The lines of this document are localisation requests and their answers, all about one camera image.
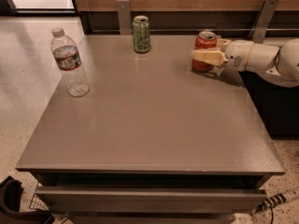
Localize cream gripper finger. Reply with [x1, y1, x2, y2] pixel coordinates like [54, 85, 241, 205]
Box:
[217, 38, 231, 50]
[192, 49, 228, 66]

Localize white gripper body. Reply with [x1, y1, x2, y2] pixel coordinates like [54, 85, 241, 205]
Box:
[224, 40, 254, 70]

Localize red coke can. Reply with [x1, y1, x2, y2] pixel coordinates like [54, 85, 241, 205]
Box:
[192, 31, 217, 72]

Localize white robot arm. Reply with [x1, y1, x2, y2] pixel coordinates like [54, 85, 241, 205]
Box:
[192, 38, 299, 88]

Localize green soda can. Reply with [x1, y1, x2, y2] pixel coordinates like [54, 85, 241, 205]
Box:
[132, 15, 151, 53]

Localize clear plastic water bottle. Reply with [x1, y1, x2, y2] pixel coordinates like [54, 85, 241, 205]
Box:
[50, 27, 90, 97]

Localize grey cabinet drawer front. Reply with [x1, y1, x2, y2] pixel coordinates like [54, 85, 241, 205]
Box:
[36, 187, 265, 214]

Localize dark brown object on floor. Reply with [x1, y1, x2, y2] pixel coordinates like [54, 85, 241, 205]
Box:
[0, 176, 55, 224]

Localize right metal wall bracket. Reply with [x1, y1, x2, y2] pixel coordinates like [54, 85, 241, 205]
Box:
[248, 0, 280, 44]

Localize metal wall bracket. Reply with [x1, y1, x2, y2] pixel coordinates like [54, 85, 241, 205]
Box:
[248, 0, 280, 44]
[117, 0, 132, 35]

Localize left metal wall bracket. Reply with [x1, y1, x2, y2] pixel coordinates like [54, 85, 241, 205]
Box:
[117, 0, 132, 35]

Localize wire basket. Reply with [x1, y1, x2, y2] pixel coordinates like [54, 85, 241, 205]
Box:
[29, 193, 49, 211]

